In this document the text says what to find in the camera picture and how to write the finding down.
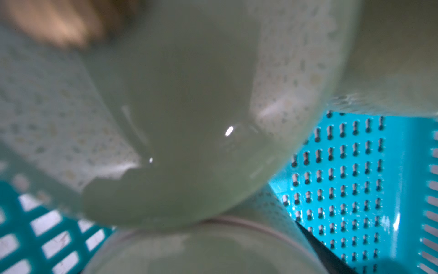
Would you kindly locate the blue-grey canister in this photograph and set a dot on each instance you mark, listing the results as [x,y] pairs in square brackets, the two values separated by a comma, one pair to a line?
[256,237]

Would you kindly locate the green canister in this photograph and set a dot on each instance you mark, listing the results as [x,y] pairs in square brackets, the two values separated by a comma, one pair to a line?
[159,114]
[393,67]

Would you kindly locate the teal plastic mesh basket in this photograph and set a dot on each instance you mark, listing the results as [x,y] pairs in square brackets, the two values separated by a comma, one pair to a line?
[365,186]

